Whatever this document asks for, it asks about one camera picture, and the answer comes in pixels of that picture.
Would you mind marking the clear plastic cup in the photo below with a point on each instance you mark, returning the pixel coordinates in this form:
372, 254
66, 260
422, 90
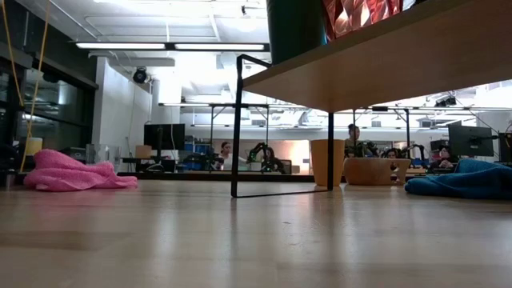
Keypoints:
104, 156

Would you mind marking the dark green cup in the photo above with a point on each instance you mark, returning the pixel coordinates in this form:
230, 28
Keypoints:
296, 28

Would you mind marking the black metal table frame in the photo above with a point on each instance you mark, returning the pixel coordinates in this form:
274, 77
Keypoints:
192, 176

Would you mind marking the pink towel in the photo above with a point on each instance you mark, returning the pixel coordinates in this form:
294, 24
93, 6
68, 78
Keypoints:
64, 172

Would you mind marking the orange faceted tumbler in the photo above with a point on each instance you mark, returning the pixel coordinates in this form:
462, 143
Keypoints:
360, 16

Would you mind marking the blue towel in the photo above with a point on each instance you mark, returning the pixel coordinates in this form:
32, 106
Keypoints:
468, 182

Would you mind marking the yellow cup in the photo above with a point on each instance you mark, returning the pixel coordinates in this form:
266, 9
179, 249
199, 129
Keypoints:
320, 162

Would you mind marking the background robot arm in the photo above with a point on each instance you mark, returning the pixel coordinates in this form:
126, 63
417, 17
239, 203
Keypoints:
268, 158

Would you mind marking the black computer monitor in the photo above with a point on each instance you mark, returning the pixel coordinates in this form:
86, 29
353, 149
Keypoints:
164, 136
470, 140
506, 148

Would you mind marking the cardboard box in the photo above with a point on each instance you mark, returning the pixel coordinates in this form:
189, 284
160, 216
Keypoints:
143, 152

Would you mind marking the wooden shelf with black legs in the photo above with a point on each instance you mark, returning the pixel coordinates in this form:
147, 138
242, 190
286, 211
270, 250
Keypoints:
380, 68

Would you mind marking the cream cylindrical container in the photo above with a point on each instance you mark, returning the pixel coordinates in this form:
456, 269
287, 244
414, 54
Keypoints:
34, 146

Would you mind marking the black dome camera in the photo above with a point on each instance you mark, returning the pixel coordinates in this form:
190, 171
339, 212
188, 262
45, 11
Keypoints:
140, 76

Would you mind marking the ceiling strip light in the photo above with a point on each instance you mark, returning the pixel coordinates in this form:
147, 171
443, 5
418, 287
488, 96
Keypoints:
120, 46
216, 46

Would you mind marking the person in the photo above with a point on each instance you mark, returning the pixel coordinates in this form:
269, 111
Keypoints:
444, 158
226, 156
353, 138

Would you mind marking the wooden bowl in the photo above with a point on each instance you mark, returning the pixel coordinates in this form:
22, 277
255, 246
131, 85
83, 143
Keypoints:
372, 172

